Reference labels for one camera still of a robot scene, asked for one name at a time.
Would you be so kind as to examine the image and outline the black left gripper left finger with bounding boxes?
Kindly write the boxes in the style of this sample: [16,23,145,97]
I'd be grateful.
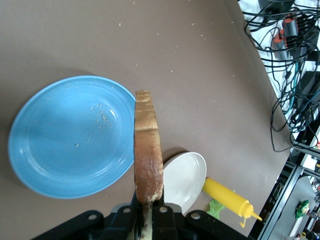
[32,191,143,240]

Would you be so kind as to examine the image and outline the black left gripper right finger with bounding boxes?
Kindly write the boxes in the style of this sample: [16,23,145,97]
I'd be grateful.
[151,196,254,240]

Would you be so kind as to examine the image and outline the green lettuce leaf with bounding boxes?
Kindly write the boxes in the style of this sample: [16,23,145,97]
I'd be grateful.
[205,198,227,221]

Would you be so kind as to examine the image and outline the yellow squeeze bottle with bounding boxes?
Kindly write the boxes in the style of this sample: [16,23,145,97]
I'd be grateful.
[201,176,264,229]

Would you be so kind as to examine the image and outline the brown bread slice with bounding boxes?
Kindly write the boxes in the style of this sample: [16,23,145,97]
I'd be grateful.
[133,89,165,240]

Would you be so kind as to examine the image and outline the cream round plate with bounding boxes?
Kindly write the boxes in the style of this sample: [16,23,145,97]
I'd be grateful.
[162,151,208,216]

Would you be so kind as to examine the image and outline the blue round plate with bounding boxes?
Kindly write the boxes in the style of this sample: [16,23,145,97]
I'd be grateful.
[7,75,137,200]

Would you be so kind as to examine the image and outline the green snack bag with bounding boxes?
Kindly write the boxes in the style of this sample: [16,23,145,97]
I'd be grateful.
[294,199,311,221]

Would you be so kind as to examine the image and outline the aluminium frame post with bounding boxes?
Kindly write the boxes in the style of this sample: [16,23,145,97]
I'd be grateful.
[256,159,305,240]

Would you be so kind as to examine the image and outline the black cable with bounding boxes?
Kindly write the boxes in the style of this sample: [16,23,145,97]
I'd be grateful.
[270,98,297,154]

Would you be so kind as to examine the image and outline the tangled black cables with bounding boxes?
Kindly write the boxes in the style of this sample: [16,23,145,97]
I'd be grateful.
[237,0,320,151]

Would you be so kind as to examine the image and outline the teal cable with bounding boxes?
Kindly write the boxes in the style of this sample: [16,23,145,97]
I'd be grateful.
[288,60,303,112]

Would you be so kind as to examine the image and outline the orange black cable connector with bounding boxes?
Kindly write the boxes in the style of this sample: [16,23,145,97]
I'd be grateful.
[271,29,289,55]
[281,15,300,39]

